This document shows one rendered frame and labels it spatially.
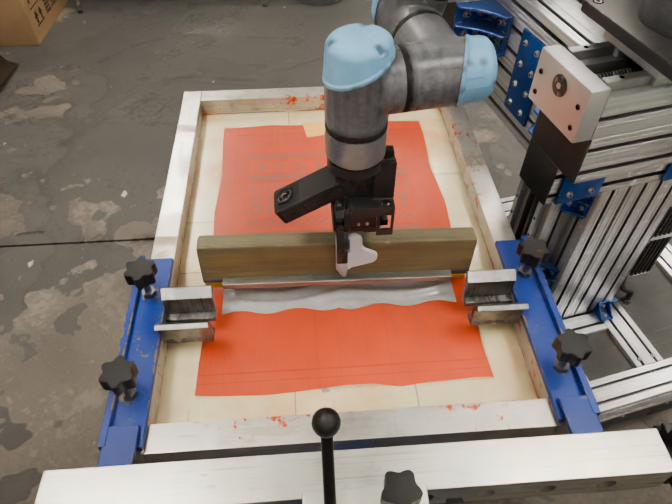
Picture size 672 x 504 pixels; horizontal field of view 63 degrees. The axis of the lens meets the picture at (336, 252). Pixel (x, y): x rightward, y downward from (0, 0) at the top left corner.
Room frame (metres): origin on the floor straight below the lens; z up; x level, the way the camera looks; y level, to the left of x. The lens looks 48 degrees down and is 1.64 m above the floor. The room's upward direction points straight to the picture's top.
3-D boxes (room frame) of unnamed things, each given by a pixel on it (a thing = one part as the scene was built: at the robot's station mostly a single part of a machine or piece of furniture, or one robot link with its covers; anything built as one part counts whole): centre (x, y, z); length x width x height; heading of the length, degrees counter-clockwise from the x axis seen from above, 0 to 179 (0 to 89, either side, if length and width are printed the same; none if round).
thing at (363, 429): (0.67, 0.01, 0.97); 0.79 x 0.58 x 0.04; 4
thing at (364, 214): (0.55, -0.03, 1.15); 0.09 x 0.08 x 0.12; 94
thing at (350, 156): (0.55, -0.02, 1.23); 0.08 x 0.08 x 0.05
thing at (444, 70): (0.59, -0.12, 1.31); 0.11 x 0.11 x 0.08; 13
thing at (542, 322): (0.45, -0.29, 0.98); 0.30 x 0.05 x 0.07; 4
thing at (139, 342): (0.41, 0.27, 0.98); 0.30 x 0.05 x 0.07; 4
